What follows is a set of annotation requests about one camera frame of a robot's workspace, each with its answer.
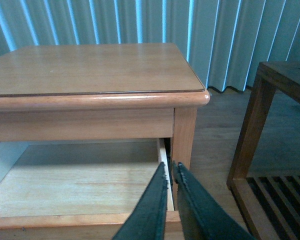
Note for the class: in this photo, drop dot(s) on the light wooden nightstand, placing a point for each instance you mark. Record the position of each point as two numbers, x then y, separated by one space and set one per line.
107 92

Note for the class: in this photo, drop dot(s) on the dark wooden side table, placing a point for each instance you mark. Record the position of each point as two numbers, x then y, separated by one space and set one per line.
264 176

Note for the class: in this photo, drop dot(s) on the grey pleated curtain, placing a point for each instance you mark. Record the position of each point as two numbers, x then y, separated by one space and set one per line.
223 40

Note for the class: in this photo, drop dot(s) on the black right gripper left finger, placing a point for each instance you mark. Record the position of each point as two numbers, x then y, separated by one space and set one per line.
148 219

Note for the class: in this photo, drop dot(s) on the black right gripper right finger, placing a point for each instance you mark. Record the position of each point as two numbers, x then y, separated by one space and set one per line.
202 218

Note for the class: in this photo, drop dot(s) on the wooden drawer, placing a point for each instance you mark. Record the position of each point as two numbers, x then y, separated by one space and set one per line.
73 190

